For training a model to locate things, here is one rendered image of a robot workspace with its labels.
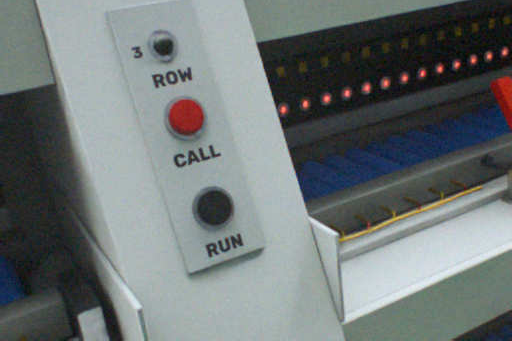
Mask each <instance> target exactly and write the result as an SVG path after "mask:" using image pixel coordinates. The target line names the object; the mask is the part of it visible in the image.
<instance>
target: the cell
mask: <svg viewBox="0 0 512 341"><path fill-rule="evenodd" d="M26 296H27V293H26V291H25V288H24V285H23V283H22V280H21V278H20V275H19V273H18V270H17V268H16V265H15V263H14V262H13V260H12V259H10V258H8V257H5V256H0V305H2V304H5V303H8V302H11V301H14V300H17V299H20V298H23V297H26Z"/></svg>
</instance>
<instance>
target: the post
mask: <svg viewBox="0 0 512 341"><path fill-rule="evenodd" d="M160 1H166V0H35V2H36V6H37V10H38V14H39V18H40V22H41V26H42V30H43V34H44V37H45V41H46V45H47V49H48V53H49V57H50V61H51V65H52V69H53V72H54V76H55V80H56V83H55V84H52V85H47V86H42V87H37V88H32V89H28V90H23V91H18V92H19V95H20V98H21V102H22V105H23V108H24V111H25V114H26V117H27V120H28V123H29V126H30V129H31V132H32V135H33V140H34V143H35V146H36V149H37V152H38V155H39V158H40V161H41V164H42V167H43V170H44V174H45V177H46V180H47V183H48V186H49V189H50V192H51V195H52V191H51V188H50V184H49V182H51V181H54V183H55V184H56V185H57V187H58V188H59V190H60V191H61V193H62V194H63V195H64V197H65V198H66V200H67V201H68V203H69V204H70V205H71V207H72V208H73V210H74V211H75V213H76V214H77V215H78V217H79V218H80V220H81V221H82V222H83V224H84V225H85V227H86V228H87V230H88V231H89V232H90V234H91V235H92V237H93V238H94V240H95V241H96V242H97V244H98V245H99V247H100V248H101V250H102V251H103V252H104V254H105V255H106V257H107V258H108V260H109V261H110V262H111V264H112V265H113V267H114V268H115V269H116V271H117V272H118V274H119V275H120V277H121V278H122V279H123V281H124V282H125V284H126V285H127V287H128V288H129V289H130V291H131V292H132V294H133V295H134V297H135V298H136V299H137V301H138V302H139V304H140V305H141V306H142V309H143V313H144V317H145V322H146V326H147V330H148V334H149V339H150V341H345V338H344V335H343V332H342V328H341V325H340V322H339V318H338V315H337V312H336V308H335V305H334V302H333V298H332V295H331V292H330V288H329V285H328V282H327V278H326V275H325V272H324V268H323V265H322V262H321V258H320V255H319V252H318V248H317V245H316V242H315V238H314V235H313V232H312V228H311V225H310V222H309V218H308V215H307V212H306V208H305V205H304V202H303V198H302V195H301V192H300V189H299V185H298V182H297V179H296V175H295V172H294V169H293V165H292V162H291V159H290V155H289V152H288V149H287V145H286V141H285V138H284V134H283V131H282V128H281V124H280V121H279V118H278V114H277V111H276V108H275V104H274V101H273V98H272V94H271V91H270V88H269V84H268V81H267V78H266V74H265V71H264V68H263V64H262V61H261V58H260V54H259V51H258V48H257V44H256V41H255V38H254V34H253V31H252V28H251V24H250V21H249V18H248V14H247V11H246V8H245V4H244V1H243V0H192V2H193V6H194V9H195V12H196V16H197V19H198V22H199V25H200V29H201V32H202V35H203V38H204V42H205V45H206V48H207V52H208V55H209V58H210V61H211V65H212V68H213V71H214V74H215V78H216V81H217V84H218V88H219V91H220V94H221V97H222V101H223V104H224V107H225V111H226V114H227V117H228V120H229V124H230V127H231V130H232V133H233V137H234V140H235V144H236V148H237V151H238V154H239V157H240V161H241V164H242V167H243V170H244V174H245V177H246V180H247V184H248V187H249V190H250V193H251V197H252V200H253V203H254V207H255V210H256V213H257V216H258V220H259V223H260V226H261V229H262V233H263V236H264V239H265V243H266V247H263V248H260V249H257V250H255V251H252V252H249V253H246V254H244V255H241V256H238V257H235V258H233V259H230V260H227V261H224V262H222V263H219V264H216V265H213V266H211V267H208V268H205V269H202V270H199V271H197V272H194V273H191V274H189V273H188V270H187V267H186V264H185V260H184V257H183V254H182V251H181V248H180V244H179V241H178V238H177V235H176V232H175V228H173V225H172V222H171V219H170V216H169V213H168V209H167V206H166V203H165V200H164V197H163V193H162V190H161V187H160V184H159V181H158V177H157V174H156V171H155V168H154V165H153V161H152V158H151V155H150V152H149V149H148V146H147V142H146V138H145V135H144V132H143V129H142V125H141V122H140V119H139V116H138V113H137V109H136V106H135V103H134V100H133V97H132V93H131V90H130V87H129V84H128V81H127V78H126V74H125V71H124V68H123V65H122V62H121V58H120V55H119V52H118V49H117V46H116V42H115V39H114V36H113V33H112V30H111V26H110V23H109V20H108V17H107V14H106V11H107V10H110V9H116V8H123V7H129V6H135V5H141V4H148V3H154V2H160ZM52 198H53V195H52ZM53 201H54V198H53Z"/></svg>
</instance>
